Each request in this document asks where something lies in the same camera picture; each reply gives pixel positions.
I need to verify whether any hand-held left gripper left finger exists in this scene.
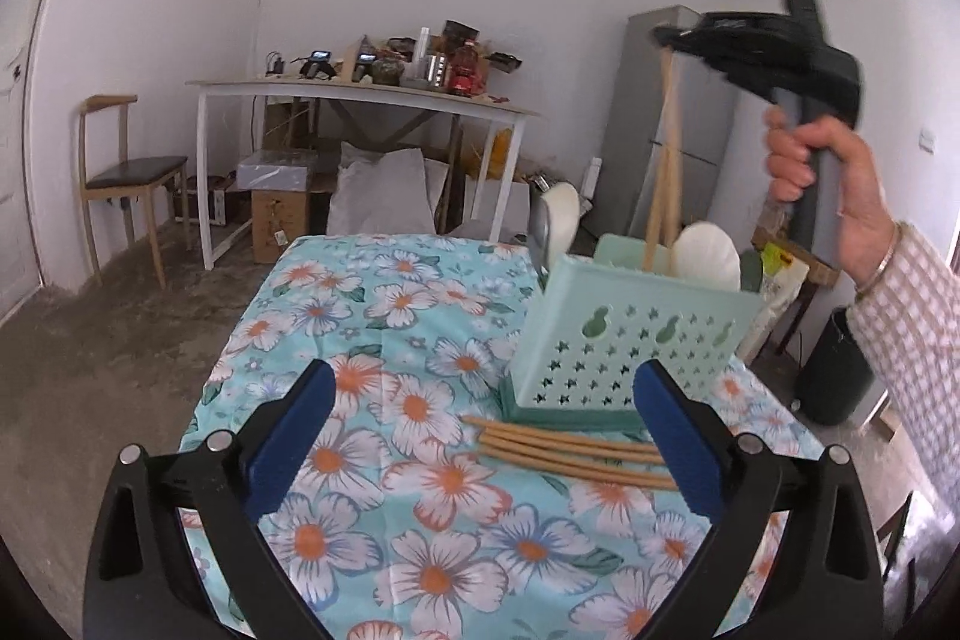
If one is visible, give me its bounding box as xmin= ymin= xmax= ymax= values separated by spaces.
xmin=82 ymin=359 xmax=338 ymax=640

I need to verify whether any person's right forearm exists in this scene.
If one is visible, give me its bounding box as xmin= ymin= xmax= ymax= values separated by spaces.
xmin=847 ymin=223 xmax=960 ymax=640

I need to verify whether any small brown cardboard box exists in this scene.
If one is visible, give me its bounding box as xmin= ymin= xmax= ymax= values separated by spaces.
xmin=250 ymin=188 xmax=311 ymax=265

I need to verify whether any white soup ladle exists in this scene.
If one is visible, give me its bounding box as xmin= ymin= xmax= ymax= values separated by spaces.
xmin=541 ymin=182 xmax=584 ymax=273

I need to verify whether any white carton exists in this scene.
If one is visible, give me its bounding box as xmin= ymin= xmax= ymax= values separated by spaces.
xmin=463 ymin=174 xmax=528 ymax=237

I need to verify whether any white-legged desk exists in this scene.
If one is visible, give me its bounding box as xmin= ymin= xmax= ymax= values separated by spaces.
xmin=185 ymin=78 xmax=543 ymax=272

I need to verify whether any red-capped cola bottle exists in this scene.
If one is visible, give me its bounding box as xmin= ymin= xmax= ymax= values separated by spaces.
xmin=448 ymin=39 xmax=488 ymax=97

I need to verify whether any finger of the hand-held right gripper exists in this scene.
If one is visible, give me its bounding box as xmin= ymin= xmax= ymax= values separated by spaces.
xmin=652 ymin=13 xmax=710 ymax=57

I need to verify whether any green perforated utensil holder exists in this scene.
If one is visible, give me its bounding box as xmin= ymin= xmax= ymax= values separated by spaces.
xmin=500 ymin=233 xmax=767 ymax=439

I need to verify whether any metal canister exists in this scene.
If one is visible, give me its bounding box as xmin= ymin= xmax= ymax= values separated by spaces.
xmin=421 ymin=51 xmax=452 ymax=91

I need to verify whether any black bin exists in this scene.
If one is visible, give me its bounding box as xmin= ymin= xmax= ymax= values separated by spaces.
xmin=793 ymin=305 xmax=892 ymax=428

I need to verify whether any floral blue blanket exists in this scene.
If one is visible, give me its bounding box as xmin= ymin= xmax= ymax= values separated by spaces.
xmin=175 ymin=230 xmax=827 ymax=640

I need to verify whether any metal bracelet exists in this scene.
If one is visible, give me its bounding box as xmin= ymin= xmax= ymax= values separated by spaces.
xmin=853 ymin=221 xmax=902 ymax=303

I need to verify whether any grey flat box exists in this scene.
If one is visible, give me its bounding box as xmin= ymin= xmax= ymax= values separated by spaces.
xmin=236 ymin=148 xmax=320 ymax=193

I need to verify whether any person's right hand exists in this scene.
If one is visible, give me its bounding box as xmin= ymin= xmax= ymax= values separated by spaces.
xmin=763 ymin=107 xmax=902 ymax=304

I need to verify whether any white rice paddle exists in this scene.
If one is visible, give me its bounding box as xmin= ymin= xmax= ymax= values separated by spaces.
xmin=669 ymin=221 xmax=744 ymax=295

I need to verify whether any wooden chair with black seat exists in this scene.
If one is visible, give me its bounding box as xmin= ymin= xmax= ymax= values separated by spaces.
xmin=78 ymin=93 xmax=193 ymax=291

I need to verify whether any grey refrigerator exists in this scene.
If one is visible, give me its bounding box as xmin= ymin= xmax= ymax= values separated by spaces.
xmin=584 ymin=4 xmax=744 ymax=248

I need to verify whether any white sack under desk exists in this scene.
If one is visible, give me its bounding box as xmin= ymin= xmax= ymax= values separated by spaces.
xmin=327 ymin=140 xmax=438 ymax=237

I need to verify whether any yellow green rice sack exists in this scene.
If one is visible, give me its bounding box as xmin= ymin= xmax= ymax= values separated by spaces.
xmin=749 ymin=238 xmax=812 ymax=349

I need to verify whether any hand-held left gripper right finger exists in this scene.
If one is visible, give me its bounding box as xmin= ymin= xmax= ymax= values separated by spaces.
xmin=634 ymin=359 xmax=886 ymax=640

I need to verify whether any yellow plastic bag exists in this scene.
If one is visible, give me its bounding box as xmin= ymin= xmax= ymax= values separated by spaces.
xmin=468 ymin=125 xmax=519 ymax=178

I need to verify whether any silver metal spoon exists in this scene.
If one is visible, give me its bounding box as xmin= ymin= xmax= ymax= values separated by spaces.
xmin=527 ymin=189 xmax=557 ymax=293

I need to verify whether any white panel door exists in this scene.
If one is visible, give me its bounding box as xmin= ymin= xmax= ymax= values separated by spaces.
xmin=0 ymin=10 xmax=39 ymax=327

